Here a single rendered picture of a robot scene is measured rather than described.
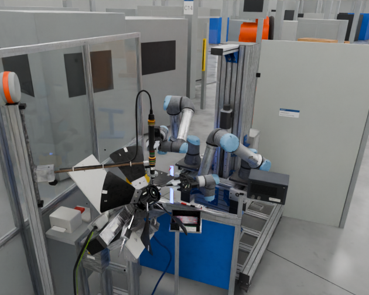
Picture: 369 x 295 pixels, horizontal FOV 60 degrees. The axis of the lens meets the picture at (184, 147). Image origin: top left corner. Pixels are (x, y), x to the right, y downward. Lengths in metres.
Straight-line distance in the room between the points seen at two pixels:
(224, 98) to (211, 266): 1.39
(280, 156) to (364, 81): 1.11
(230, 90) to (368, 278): 2.19
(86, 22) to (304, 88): 2.78
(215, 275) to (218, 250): 0.26
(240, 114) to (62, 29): 2.58
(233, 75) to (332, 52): 1.21
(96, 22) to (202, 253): 3.21
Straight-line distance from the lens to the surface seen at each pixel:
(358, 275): 3.62
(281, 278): 3.31
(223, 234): 2.57
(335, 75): 3.50
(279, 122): 3.60
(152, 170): 2.02
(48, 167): 1.98
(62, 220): 2.32
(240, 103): 2.61
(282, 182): 2.20
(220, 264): 2.77
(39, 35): 4.22
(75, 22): 4.44
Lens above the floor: 2.26
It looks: 23 degrees down
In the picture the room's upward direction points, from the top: 1 degrees clockwise
